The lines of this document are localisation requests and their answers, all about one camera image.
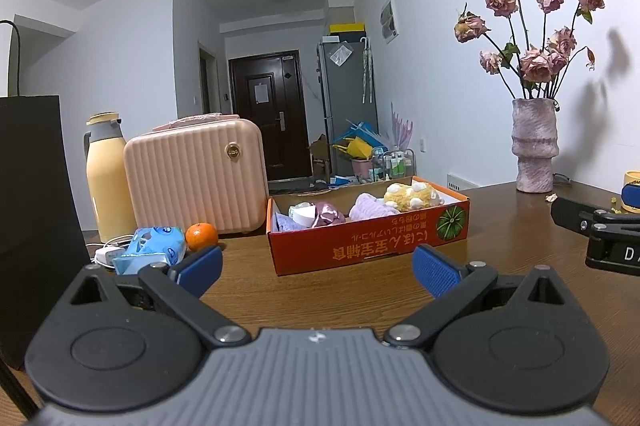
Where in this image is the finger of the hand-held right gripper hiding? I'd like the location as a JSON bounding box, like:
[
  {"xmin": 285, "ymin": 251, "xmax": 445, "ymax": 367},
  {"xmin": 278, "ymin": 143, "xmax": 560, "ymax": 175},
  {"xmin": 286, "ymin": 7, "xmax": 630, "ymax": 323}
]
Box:
[{"xmin": 550, "ymin": 185, "xmax": 640, "ymax": 234}]

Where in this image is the white wall fuse panel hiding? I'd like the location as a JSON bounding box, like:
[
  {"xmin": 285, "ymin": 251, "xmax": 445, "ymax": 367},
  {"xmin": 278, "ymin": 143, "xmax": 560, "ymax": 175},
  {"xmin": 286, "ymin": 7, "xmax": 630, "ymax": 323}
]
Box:
[{"xmin": 379, "ymin": 0, "xmax": 401, "ymax": 43}]

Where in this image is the clear plastic bag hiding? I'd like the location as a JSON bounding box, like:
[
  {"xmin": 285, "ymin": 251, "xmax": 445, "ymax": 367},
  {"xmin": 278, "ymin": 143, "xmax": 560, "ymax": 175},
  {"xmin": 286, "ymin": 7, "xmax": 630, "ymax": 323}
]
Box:
[{"xmin": 330, "ymin": 45, "xmax": 355, "ymax": 67}]

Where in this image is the white flat panel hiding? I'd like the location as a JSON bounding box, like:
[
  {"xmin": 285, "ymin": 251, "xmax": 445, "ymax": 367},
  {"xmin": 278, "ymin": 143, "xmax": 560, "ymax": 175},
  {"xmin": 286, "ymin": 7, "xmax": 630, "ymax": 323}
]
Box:
[{"xmin": 446, "ymin": 173, "xmax": 482, "ymax": 193}]

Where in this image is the pink textured vase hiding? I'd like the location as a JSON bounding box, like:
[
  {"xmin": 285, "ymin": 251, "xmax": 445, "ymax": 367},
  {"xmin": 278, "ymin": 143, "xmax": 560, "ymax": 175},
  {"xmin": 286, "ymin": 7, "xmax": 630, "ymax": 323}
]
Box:
[{"xmin": 511, "ymin": 99, "xmax": 559, "ymax": 194}]

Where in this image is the wire storage cart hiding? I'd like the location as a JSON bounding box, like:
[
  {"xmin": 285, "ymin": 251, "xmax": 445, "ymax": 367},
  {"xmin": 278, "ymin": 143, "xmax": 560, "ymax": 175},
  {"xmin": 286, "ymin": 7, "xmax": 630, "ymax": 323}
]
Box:
[{"xmin": 382, "ymin": 147, "xmax": 417, "ymax": 181}]

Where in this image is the dark side doorway frame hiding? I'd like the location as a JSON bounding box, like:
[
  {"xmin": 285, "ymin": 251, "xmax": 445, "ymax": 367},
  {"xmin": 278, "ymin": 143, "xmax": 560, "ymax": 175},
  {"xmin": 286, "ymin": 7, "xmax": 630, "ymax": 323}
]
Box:
[{"xmin": 198, "ymin": 41, "xmax": 226, "ymax": 117}]

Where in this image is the white and pink item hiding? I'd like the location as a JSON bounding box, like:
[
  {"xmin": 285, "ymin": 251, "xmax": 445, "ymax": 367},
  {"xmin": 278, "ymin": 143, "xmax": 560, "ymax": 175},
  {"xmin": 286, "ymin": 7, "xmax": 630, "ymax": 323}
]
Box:
[{"xmin": 311, "ymin": 201, "xmax": 347, "ymax": 228}]

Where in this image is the pink ribbed suitcase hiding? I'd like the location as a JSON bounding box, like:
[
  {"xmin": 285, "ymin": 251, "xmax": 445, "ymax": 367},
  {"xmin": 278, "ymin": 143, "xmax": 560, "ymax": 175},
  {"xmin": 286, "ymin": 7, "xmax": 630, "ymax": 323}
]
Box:
[{"xmin": 122, "ymin": 112, "xmax": 271, "ymax": 237}]

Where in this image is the white charger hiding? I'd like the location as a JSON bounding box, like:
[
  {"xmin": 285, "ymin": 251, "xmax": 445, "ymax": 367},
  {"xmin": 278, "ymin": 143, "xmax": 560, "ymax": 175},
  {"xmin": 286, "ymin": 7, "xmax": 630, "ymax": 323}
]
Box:
[{"xmin": 95, "ymin": 246, "xmax": 126, "ymax": 266}]

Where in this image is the yellow black flat box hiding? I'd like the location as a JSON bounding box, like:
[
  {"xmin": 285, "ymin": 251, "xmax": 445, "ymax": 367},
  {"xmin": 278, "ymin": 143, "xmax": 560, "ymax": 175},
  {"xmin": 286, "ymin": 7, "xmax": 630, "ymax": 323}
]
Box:
[{"xmin": 328, "ymin": 22, "xmax": 367, "ymax": 38}]

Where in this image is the orange fruit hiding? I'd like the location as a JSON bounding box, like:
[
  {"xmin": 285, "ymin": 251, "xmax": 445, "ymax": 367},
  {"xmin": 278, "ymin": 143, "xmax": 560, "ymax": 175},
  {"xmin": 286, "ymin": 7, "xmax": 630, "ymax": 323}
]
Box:
[{"xmin": 185, "ymin": 222, "xmax": 220, "ymax": 253}]

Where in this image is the black paper bag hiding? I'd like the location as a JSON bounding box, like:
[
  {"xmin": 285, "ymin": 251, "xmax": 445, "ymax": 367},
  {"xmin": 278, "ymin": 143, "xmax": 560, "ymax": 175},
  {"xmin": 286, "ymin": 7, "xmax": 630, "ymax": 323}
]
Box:
[{"xmin": 0, "ymin": 20, "xmax": 93, "ymax": 372}]

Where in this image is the white soft roll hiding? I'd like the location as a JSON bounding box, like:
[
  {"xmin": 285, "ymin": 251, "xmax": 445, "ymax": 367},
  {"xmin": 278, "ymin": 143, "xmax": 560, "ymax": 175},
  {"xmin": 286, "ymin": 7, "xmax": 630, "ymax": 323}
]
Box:
[{"xmin": 289, "ymin": 202, "xmax": 317, "ymax": 228}]

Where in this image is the yellow thermos jug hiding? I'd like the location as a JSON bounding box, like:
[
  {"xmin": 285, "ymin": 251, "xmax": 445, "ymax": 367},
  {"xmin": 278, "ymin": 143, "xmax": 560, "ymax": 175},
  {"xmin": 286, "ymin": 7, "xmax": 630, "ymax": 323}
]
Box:
[{"xmin": 82, "ymin": 112, "xmax": 132, "ymax": 244}]

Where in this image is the blue tissue packet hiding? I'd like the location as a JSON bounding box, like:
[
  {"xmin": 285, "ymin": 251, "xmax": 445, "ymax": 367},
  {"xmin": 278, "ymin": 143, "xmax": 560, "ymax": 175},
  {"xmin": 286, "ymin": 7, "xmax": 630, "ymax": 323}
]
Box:
[{"xmin": 112, "ymin": 226, "xmax": 187, "ymax": 276}]

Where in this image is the purple feather decoration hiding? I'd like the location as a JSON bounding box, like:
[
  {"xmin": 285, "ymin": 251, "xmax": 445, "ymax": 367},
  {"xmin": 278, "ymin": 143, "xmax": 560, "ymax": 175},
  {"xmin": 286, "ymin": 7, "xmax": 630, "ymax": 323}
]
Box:
[{"xmin": 390, "ymin": 102, "xmax": 416, "ymax": 152}]

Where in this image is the dark wooden door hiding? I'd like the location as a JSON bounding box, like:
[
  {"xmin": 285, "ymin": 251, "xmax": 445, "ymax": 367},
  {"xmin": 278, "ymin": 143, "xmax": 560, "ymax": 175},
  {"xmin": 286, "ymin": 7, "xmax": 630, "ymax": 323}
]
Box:
[{"xmin": 228, "ymin": 50, "xmax": 308, "ymax": 182}]

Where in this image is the blue bag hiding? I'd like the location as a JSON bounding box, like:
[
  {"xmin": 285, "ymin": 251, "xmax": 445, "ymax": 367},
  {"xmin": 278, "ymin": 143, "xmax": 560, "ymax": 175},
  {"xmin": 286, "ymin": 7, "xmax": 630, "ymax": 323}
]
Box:
[{"xmin": 332, "ymin": 121, "xmax": 381, "ymax": 147}]

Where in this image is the white cable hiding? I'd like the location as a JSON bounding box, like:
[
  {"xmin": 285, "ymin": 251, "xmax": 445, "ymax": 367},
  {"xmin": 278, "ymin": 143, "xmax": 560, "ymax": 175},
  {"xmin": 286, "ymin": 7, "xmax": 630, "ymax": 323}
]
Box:
[{"xmin": 85, "ymin": 233, "xmax": 136, "ymax": 252}]

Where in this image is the lilac fluffy towel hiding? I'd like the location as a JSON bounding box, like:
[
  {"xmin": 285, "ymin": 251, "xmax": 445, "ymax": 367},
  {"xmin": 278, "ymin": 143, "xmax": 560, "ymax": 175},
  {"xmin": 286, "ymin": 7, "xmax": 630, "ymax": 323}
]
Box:
[{"xmin": 348, "ymin": 192, "xmax": 401, "ymax": 222}]

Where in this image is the clear folded umbrella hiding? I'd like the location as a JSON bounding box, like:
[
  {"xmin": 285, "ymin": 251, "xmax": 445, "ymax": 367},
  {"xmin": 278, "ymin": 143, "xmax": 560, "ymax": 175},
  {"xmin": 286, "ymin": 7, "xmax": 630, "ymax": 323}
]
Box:
[
  {"xmin": 361, "ymin": 39, "xmax": 370, "ymax": 102},
  {"xmin": 367, "ymin": 37, "xmax": 376, "ymax": 103}
]

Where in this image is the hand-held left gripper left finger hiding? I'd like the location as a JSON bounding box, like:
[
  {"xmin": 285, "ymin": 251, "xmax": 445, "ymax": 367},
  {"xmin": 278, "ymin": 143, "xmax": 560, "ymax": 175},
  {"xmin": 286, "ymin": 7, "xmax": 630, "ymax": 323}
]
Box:
[{"xmin": 65, "ymin": 244, "xmax": 252, "ymax": 349}]

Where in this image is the yellow bag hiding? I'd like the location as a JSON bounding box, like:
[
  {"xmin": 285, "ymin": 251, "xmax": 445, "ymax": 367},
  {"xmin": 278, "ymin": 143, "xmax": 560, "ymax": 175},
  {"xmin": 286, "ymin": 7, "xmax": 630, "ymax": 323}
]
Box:
[{"xmin": 332, "ymin": 139, "xmax": 373, "ymax": 159}]

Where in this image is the orange cardboard box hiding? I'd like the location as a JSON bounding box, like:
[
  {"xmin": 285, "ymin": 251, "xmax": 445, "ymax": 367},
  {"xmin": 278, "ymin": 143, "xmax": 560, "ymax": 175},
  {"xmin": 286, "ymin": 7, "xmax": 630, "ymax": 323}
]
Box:
[{"xmin": 265, "ymin": 175, "xmax": 471, "ymax": 277}]

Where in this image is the dried pink rose bouquet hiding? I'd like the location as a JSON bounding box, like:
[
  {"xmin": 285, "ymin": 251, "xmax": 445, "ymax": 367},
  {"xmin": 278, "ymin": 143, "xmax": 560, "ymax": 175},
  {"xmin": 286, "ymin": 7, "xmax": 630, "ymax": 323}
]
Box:
[{"xmin": 454, "ymin": 0, "xmax": 607, "ymax": 102}]

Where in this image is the open brown cardboard carton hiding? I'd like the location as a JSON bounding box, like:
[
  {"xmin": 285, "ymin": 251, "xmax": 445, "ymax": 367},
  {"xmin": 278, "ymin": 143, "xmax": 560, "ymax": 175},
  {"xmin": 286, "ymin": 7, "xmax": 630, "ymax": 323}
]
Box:
[{"xmin": 307, "ymin": 133, "xmax": 331, "ymax": 184}]

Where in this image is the yellow spotted plush toy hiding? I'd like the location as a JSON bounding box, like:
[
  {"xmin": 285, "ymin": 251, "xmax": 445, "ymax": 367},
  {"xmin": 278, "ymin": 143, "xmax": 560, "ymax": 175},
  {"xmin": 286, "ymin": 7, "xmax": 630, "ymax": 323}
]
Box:
[{"xmin": 382, "ymin": 182, "xmax": 446, "ymax": 213}]

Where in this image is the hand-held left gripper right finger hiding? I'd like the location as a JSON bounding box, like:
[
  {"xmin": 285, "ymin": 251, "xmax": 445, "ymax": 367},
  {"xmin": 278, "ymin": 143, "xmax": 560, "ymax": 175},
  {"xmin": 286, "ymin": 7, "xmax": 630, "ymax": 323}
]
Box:
[{"xmin": 382, "ymin": 244, "xmax": 571, "ymax": 349}]

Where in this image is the grey fridge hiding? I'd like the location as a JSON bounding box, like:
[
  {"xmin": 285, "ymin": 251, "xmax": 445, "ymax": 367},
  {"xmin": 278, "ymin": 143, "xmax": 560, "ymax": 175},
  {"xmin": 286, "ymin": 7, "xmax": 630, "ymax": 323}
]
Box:
[{"xmin": 316, "ymin": 39, "xmax": 379, "ymax": 179}]

